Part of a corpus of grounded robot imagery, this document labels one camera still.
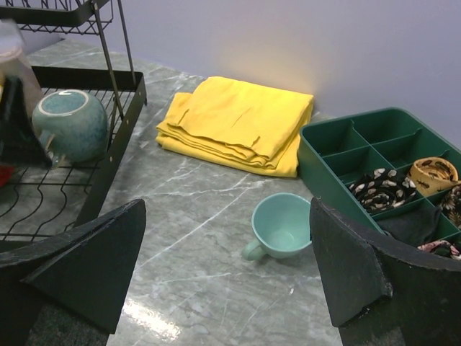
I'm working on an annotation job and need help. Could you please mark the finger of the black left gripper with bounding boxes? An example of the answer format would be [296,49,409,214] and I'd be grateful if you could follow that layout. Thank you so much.
[1,76,52,168]

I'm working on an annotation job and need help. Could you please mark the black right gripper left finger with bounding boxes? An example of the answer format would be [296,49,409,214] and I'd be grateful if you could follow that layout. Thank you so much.
[1,199,146,345]

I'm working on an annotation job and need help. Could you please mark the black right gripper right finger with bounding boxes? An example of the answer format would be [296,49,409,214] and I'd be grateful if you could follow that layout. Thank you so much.
[310,198,460,345]

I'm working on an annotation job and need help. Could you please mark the red mug black handle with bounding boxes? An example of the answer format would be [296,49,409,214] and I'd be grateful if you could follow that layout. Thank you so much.
[0,166,14,187]

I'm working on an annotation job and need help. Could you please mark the grey-green ceramic mug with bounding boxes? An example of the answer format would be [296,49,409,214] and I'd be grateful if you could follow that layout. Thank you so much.
[32,89,109,168]

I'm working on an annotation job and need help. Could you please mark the teal ceramic cup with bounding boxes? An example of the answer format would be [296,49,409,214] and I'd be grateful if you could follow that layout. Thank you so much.
[241,192,312,261]

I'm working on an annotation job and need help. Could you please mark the pink patterned rolled tie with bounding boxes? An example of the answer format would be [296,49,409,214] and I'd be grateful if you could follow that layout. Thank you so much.
[418,240,460,261]

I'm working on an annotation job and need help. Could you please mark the black floral rolled tie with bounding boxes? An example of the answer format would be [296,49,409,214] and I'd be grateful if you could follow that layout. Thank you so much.
[348,168,417,214]

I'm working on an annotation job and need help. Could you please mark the dark patterned rolled tie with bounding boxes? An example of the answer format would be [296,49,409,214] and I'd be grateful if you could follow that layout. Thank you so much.
[440,185,461,229]

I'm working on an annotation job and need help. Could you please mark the yellow rolled tie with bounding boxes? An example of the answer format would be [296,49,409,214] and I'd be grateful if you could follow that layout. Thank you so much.
[407,156,460,197]

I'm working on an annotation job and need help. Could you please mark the green divided organizer tray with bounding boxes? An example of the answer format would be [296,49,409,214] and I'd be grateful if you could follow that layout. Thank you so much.
[298,108,460,248]

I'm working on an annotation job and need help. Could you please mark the folded yellow cloth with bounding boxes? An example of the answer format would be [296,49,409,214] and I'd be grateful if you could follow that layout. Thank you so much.
[156,76,314,178]

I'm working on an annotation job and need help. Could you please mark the black wire dish rack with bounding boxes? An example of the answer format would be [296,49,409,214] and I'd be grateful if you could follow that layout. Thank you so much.
[1,1,147,251]

